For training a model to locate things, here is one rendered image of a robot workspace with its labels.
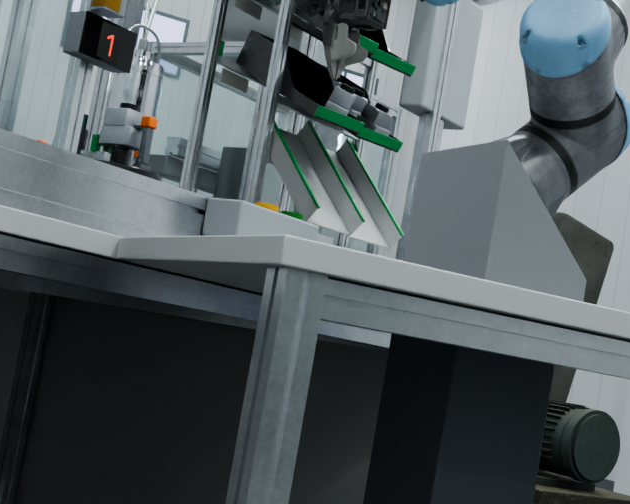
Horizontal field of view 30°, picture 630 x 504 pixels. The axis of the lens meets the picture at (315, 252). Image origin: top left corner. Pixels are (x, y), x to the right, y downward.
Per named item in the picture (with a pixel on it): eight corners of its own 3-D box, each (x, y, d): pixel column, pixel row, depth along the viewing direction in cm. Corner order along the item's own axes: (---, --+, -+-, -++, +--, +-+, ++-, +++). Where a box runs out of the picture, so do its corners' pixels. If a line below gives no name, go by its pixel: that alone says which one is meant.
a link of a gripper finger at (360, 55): (356, 79, 198) (366, 26, 199) (327, 79, 202) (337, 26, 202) (366, 84, 201) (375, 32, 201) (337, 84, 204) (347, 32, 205)
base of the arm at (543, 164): (555, 242, 155) (605, 200, 158) (495, 145, 152) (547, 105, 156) (495, 250, 169) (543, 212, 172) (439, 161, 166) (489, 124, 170)
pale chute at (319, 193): (350, 236, 227) (365, 220, 225) (303, 222, 218) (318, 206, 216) (296, 136, 243) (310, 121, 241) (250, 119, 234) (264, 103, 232)
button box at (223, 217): (313, 262, 193) (320, 224, 194) (236, 239, 176) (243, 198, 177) (279, 257, 197) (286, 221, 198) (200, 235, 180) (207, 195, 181)
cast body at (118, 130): (145, 151, 190) (153, 109, 190) (126, 144, 186) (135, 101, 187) (107, 149, 195) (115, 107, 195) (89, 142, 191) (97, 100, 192)
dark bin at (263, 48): (359, 134, 230) (377, 101, 228) (313, 117, 221) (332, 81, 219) (280, 80, 249) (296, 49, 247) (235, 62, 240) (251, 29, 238)
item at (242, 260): (891, 394, 153) (893, 372, 154) (280, 264, 112) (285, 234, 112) (544, 351, 215) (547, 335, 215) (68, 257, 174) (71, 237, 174)
